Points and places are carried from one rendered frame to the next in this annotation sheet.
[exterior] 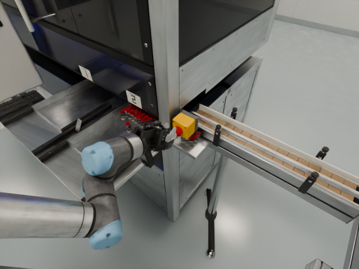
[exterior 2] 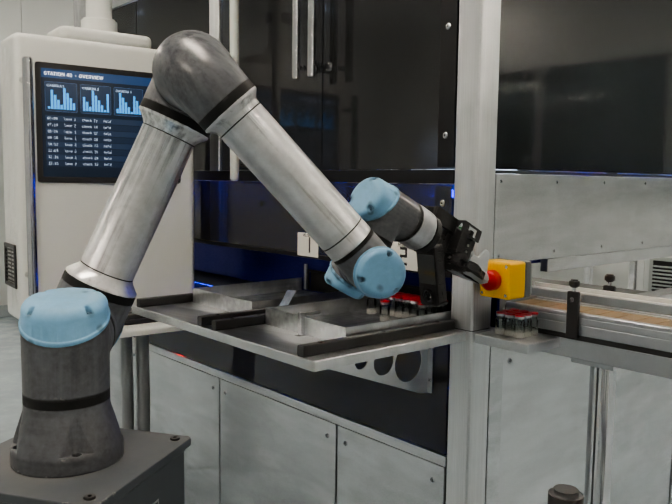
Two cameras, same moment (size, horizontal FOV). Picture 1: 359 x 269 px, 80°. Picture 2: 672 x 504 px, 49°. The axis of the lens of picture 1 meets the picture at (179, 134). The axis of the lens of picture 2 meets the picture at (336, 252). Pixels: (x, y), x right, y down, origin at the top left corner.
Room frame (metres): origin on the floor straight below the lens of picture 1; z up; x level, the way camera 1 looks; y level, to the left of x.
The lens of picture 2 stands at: (-0.87, 0.03, 1.18)
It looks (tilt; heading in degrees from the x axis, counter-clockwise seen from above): 6 degrees down; 11
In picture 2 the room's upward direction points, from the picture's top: 1 degrees clockwise
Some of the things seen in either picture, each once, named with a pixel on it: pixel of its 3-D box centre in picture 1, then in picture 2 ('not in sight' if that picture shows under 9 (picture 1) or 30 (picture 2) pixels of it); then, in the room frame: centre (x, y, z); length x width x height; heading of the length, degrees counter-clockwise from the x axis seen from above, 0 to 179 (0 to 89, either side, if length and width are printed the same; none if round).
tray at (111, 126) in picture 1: (119, 134); (366, 316); (0.65, 0.26, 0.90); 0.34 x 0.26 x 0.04; 141
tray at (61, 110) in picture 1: (78, 102); (279, 295); (0.88, 0.52, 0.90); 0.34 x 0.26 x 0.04; 142
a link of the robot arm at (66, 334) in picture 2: not in sight; (66, 340); (0.05, 0.59, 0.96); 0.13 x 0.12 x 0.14; 21
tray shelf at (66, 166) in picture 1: (88, 127); (298, 319); (0.72, 0.43, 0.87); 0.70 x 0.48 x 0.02; 52
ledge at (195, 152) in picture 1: (192, 141); (521, 338); (0.63, -0.06, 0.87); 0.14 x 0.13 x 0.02; 142
